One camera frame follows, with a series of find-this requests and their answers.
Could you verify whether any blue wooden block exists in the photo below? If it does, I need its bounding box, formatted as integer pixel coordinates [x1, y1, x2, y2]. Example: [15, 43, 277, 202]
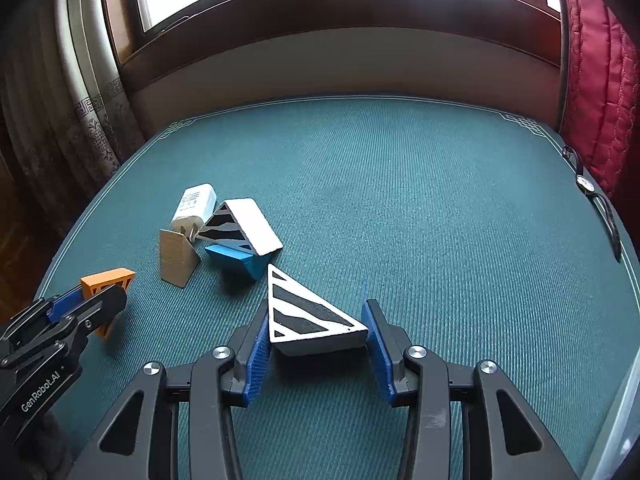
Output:
[205, 244, 264, 281]

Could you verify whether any beige patterned curtain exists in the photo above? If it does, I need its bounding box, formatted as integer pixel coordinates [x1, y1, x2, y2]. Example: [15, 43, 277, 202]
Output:
[0, 0, 146, 221]

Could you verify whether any red quilted curtain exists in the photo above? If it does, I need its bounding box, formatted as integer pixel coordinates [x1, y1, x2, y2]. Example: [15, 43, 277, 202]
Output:
[555, 0, 640, 201]

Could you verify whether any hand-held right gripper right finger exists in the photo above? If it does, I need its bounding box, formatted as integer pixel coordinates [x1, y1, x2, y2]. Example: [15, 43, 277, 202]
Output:
[361, 299, 583, 480]

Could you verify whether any dark wooden windowsill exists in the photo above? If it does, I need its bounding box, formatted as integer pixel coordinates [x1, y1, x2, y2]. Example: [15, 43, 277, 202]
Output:
[117, 0, 563, 106]

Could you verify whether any light wooden wedge block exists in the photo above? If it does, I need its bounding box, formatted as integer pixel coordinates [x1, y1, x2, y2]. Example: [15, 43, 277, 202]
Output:
[160, 228, 202, 288]

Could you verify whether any orange striped wedge block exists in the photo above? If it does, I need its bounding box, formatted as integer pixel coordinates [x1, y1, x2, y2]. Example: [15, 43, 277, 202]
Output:
[80, 267, 137, 341]

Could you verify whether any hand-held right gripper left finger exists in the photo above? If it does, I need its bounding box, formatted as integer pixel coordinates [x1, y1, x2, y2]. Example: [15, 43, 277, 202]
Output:
[65, 299, 273, 480]

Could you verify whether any black strap wristwatch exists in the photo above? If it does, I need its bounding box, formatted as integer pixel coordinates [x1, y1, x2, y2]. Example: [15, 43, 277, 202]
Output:
[562, 145, 623, 263]

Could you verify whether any black-striped white triangle block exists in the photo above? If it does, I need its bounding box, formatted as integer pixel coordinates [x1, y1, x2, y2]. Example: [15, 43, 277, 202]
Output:
[267, 263, 369, 358]
[195, 199, 284, 257]

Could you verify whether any white charger plug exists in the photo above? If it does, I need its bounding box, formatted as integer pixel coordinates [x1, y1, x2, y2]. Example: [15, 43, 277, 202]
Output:
[170, 183, 218, 240]

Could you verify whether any person's left hand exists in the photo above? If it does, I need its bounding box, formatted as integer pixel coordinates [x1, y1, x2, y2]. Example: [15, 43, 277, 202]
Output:
[0, 407, 76, 480]

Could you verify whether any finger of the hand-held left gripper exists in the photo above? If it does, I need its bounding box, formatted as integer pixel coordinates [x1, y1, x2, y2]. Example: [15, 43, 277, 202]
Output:
[46, 286, 87, 322]
[60, 286, 128, 336]

